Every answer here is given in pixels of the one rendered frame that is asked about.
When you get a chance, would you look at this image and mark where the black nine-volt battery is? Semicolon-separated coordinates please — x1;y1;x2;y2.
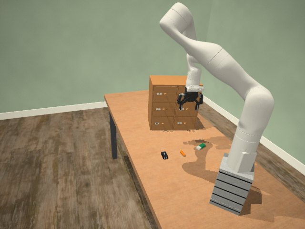
161;151;168;159

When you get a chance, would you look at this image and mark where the brown wooden drawer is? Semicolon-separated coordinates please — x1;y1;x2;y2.
153;85;177;101
173;116;196;129
151;116;173;130
152;102;175;116
177;86;185;98
175;102;197;115

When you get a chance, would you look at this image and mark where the green and white eraser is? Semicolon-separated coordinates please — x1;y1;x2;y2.
196;143;206;150

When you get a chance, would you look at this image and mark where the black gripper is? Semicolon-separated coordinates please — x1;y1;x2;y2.
177;87;203;111

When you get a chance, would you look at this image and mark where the brown wooden chest of drawers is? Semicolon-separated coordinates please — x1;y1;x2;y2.
148;75;189;130

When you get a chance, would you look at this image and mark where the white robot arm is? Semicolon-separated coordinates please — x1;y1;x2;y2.
159;3;275;173

